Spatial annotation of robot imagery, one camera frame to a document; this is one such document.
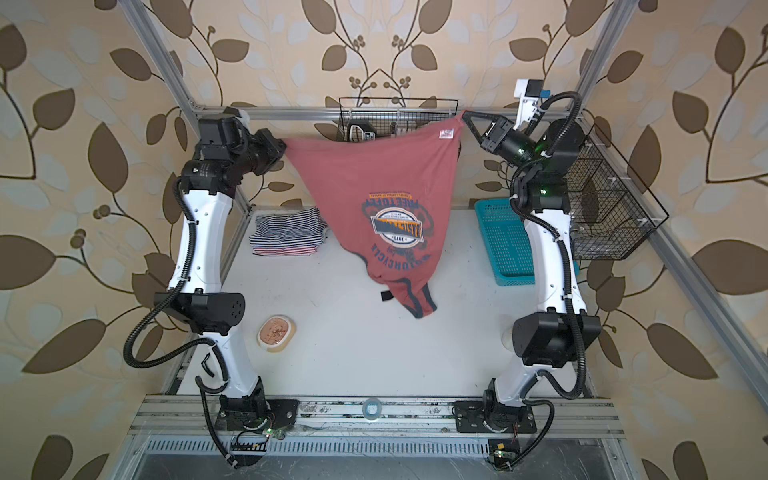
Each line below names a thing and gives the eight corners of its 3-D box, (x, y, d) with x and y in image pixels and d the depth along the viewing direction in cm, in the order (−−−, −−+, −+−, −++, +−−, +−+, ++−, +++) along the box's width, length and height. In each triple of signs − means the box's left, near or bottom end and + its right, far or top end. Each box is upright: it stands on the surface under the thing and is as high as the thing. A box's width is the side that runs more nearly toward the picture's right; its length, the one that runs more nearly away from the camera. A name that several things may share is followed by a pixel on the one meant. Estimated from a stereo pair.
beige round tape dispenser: (256, 352, 87) (251, 348, 84) (265, 318, 93) (262, 314, 91) (291, 352, 87) (288, 348, 84) (298, 318, 93) (296, 314, 91)
